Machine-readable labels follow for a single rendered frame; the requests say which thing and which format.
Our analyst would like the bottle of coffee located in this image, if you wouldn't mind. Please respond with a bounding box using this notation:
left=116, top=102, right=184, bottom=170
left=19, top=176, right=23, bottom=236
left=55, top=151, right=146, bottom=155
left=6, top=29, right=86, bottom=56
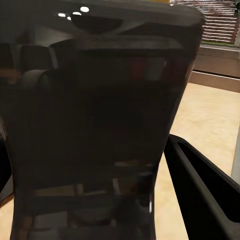
left=0, top=0, right=206, bottom=240

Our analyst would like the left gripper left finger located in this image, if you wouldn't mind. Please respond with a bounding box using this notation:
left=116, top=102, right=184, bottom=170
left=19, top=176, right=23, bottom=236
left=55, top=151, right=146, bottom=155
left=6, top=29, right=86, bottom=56
left=0, top=137, right=12, bottom=193

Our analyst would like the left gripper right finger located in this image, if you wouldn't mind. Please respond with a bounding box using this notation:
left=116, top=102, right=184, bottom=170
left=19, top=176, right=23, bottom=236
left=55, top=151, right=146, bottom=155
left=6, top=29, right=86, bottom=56
left=163, top=133, right=240, bottom=240

